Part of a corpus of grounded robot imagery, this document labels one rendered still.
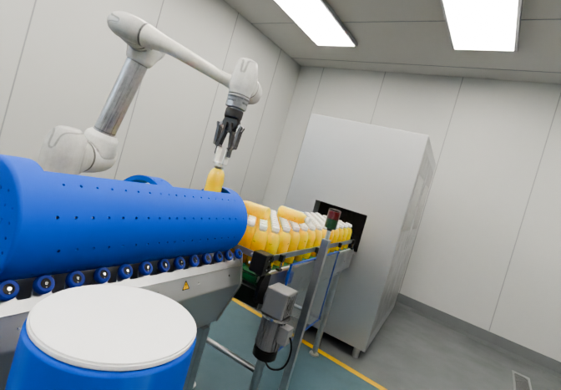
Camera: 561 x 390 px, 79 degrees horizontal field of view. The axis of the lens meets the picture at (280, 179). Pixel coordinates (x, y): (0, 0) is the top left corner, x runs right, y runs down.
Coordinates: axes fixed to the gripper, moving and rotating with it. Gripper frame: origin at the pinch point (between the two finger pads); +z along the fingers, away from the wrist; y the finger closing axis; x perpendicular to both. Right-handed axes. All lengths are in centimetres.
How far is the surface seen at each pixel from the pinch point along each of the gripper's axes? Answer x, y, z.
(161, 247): -34.7, 13.7, 32.1
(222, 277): 5, 13, 48
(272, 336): 26, 34, 71
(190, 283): -14, 13, 48
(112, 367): -79, 52, 33
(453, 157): 420, 70, -88
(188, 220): -26.5, 14.2, 23.1
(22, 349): -84, 39, 35
